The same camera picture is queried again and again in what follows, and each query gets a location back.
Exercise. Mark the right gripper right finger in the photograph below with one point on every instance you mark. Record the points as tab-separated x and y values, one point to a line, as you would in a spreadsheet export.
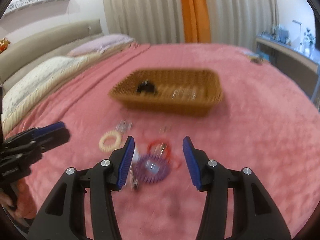
255	214

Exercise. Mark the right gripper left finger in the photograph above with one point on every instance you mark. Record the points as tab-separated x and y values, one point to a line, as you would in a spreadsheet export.
62	215

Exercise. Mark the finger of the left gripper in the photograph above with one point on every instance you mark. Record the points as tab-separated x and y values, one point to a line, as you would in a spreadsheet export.
47	129
32	143

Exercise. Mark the crystal bead hair clip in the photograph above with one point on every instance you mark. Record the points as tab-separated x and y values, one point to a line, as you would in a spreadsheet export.
124	126

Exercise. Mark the black wrist watch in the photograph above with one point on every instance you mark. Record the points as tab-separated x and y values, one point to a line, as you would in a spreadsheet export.
148	87

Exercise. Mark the blue plastic hair clip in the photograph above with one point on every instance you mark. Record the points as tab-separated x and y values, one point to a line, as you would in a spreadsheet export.
132	180

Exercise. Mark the left hand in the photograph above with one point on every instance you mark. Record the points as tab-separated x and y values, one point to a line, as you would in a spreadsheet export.
25	207

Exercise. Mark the beige quilt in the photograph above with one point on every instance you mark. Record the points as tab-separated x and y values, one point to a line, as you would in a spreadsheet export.
53	84

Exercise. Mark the white floral pillow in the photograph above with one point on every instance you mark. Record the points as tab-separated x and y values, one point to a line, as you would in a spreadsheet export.
42	72

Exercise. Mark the pink bed blanket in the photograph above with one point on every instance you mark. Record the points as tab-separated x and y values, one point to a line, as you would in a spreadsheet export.
265	122

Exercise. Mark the beige bed headboard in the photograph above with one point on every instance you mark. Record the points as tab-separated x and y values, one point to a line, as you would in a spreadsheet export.
20	58

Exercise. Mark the lilac pillow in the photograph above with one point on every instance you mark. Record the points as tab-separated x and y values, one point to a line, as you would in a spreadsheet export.
101	44

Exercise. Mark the pendant with black stone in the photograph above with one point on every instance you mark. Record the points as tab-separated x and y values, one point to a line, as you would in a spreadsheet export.
160	149

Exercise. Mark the brown wicker basket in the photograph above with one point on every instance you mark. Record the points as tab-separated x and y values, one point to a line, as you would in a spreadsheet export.
182	91

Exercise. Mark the white desk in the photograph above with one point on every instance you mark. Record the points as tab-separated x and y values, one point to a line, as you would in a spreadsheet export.
297	66

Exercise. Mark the small items on bed edge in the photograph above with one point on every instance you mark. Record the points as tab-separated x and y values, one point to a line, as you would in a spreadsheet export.
253	57

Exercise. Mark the white desk lamp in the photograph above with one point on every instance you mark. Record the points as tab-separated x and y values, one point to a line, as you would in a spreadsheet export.
298	39

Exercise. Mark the white plant vase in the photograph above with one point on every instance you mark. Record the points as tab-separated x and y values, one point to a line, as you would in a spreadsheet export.
308	43

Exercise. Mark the orange curtain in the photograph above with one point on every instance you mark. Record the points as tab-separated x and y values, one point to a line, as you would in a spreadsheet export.
196	21

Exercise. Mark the grey curtain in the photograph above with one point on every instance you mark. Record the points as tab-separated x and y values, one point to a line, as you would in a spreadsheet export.
235	22

